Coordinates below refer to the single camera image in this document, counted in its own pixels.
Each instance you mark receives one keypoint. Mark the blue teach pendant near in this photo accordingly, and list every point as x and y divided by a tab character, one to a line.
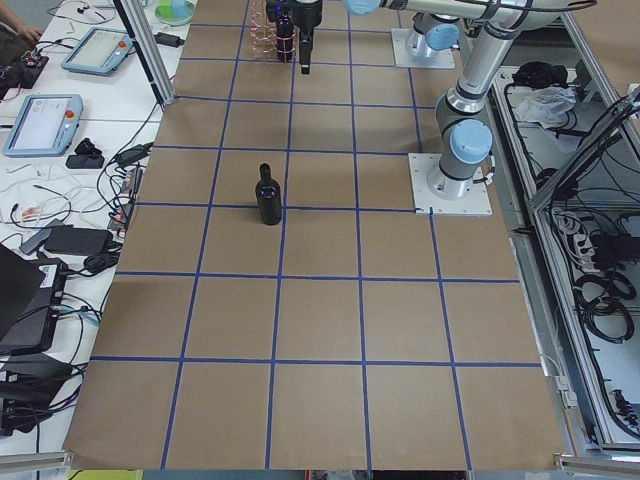
45	126

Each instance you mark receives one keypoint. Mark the white power strip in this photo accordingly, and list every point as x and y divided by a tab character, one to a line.
575	240

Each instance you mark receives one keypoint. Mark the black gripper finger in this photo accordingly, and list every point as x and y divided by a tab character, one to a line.
305	48

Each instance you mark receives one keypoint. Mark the blue teach pendant far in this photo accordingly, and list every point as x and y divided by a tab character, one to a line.
100	52

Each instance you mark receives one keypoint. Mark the aluminium frame post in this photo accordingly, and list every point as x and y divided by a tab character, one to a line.
137	26

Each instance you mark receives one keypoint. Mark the dark wine bottle in basket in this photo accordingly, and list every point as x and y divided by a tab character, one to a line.
284	38

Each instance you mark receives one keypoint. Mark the copper wire wine basket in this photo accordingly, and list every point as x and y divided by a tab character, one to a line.
262	28

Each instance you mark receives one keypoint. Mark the black cloth bundle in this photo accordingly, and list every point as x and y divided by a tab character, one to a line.
540	75

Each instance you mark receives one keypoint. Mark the blue teach pendant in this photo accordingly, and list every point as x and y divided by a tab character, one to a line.
45	126
100	52

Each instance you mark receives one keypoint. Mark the small black box device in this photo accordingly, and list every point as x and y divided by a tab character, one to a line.
85	161

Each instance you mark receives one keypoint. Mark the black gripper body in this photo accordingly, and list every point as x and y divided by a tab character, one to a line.
306	14

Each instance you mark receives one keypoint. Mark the black power adapter brick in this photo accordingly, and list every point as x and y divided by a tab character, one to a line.
69	240

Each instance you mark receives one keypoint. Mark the dark glass wine bottle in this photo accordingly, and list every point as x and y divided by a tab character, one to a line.
268	196

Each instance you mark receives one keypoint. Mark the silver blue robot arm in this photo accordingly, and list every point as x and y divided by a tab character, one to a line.
467	141
432	33

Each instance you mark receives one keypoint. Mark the white crumpled cloth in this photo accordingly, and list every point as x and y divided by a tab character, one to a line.
548	107

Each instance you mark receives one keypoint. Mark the black laptop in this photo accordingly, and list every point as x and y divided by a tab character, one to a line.
31	292

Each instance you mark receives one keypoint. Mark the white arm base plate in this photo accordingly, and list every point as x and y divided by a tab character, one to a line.
440	61
436	194

